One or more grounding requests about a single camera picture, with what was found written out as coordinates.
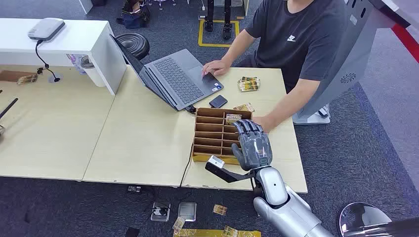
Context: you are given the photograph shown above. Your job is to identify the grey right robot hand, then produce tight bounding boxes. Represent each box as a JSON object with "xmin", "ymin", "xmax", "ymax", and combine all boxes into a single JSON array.
[{"xmin": 231, "ymin": 119, "xmax": 273, "ymax": 172}]

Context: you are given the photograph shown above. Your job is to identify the wooden compartment card box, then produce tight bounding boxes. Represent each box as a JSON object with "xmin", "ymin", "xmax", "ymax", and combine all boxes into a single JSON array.
[{"xmin": 191, "ymin": 107, "xmax": 253, "ymax": 165}]

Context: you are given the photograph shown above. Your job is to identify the person's right hand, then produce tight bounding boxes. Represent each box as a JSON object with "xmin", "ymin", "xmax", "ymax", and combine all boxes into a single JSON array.
[{"xmin": 201, "ymin": 59, "xmax": 232, "ymax": 78}]

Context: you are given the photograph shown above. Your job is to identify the person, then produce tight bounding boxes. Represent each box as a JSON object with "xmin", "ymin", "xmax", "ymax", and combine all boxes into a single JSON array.
[{"xmin": 201, "ymin": 0, "xmax": 348, "ymax": 134}]

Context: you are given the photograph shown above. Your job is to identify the small black flat device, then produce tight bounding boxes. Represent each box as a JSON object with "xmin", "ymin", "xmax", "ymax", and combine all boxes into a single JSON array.
[{"xmin": 209, "ymin": 94, "xmax": 228, "ymax": 109}]

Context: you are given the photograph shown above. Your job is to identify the stack of patterned cards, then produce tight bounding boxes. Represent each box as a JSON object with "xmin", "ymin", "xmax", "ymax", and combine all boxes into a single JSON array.
[{"xmin": 237, "ymin": 76, "xmax": 261, "ymax": 92}]

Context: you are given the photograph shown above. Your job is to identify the silver floor plate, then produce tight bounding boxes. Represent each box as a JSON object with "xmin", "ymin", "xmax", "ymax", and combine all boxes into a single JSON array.
[{"xmin": 177, "ymin": 201, "xmax": 198, "ymax": 222}]

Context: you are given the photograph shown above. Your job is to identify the yellow patterned strip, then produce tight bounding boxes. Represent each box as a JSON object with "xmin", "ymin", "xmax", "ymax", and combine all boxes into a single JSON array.
[{"xmin": 173, "ymin": 228, "xmax": 262, "ymax": 237}]

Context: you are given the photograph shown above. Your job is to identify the grey open laptop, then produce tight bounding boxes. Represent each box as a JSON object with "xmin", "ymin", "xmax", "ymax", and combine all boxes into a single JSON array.
[{"xmin": 109, "ymin": 34, "xmax": 225, "ymax": 112}]

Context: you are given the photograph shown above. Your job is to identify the floor power socket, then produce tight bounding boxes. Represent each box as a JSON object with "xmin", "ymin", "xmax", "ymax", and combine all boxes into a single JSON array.
[{"xmin": 150, "ymin": 201, "xmax": 171, "ymax": 223}]

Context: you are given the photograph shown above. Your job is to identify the grey white kiosk stand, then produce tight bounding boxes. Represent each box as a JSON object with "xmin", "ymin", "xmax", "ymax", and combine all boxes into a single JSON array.
[{"xmin": 292, "ymin": 0, "xmax": 411, "ymax": 125}]

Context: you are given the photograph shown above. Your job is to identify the yellow tape square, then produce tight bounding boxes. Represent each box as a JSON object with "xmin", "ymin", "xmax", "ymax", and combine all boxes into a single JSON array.
[{"xmin": 198, "ymin": 19, "xmax": 241, "ymax": 48}]

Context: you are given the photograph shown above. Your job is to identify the black robot legs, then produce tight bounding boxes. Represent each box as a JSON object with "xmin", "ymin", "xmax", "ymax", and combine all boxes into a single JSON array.
[{"xmin": 204, "ymin": 0, "xmax": 234, "ymax": 41}]

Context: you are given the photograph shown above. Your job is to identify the shiny silver dome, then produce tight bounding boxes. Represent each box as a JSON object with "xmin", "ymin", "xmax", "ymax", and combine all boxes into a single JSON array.
[{"xmin": 338, "ymin": 202, "xmax": 419, "ymax": 237}]

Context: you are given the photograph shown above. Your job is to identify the black round stool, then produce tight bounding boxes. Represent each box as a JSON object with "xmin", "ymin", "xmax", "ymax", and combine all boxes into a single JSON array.
[{"xmin": 115, "ymin": 33, "xmax": 151, "ymax": 62}]

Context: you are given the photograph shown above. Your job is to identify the white cup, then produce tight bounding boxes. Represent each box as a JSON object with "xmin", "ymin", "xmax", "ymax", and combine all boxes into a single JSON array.
[{"xmin": 80, "ymin": 55, "xmax": 106, "ymax": 88}]

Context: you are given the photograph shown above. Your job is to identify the dark bag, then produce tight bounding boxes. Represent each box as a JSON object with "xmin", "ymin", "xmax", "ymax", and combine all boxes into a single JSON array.
[{"xmin": 116, "ymin": 0, "xmax": 152, "ymax": 30}]

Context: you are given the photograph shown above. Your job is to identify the red bar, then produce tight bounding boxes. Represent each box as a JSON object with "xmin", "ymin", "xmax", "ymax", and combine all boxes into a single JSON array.
[{"xmin": 390, "ymin": 23, "xmax": 419, "ymax": 64}]

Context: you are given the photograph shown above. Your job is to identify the clear plastic bag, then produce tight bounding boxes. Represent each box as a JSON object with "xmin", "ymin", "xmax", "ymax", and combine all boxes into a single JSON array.
[{"xmin": 66, "ymin": 53, "xmax": 87, "ymax": 75}]

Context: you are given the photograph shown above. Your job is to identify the white desk shelf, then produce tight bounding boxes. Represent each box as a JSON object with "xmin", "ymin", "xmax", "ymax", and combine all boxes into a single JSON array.
[{"xmin": 0, "ymin": 18, "xmax": 127, "ymax": 96}]

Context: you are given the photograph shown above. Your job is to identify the grey flat box device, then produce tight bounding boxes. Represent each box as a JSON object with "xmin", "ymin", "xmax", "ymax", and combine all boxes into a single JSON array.
[{"xmin": 27, "ymin": 17, "xmax": 66, "ymax": 42}]

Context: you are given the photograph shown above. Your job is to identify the black rod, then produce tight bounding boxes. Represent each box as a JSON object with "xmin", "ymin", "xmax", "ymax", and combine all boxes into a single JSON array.
[{"xmin": 0, "ymin": 97, "xmax": 19, "ymax": 120}]

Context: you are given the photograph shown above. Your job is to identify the brown flat board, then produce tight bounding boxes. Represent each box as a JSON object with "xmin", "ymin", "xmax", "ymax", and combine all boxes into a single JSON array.
[{"xmin": 0, "ymin": 70, "xmax": 37, "ymax": 83}]

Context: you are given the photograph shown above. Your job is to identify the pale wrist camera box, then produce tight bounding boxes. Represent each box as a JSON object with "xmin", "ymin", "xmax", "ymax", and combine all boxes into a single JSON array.
[{"xmin": 205, "ymin": 155, "xmax": 256, "ymax": 184}]

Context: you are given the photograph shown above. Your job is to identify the black laptop cable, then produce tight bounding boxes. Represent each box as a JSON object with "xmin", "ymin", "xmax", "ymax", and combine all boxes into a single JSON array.
[{"xmin": 179, "ymin": 104, "xmax": 198, "ymax": 188}]

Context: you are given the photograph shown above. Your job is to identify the black device cable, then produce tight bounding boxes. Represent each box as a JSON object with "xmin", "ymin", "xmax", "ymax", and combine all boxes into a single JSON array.
[{"xmin": 35, "ymin": 39, "xmax": 62, "ymax": 83}]

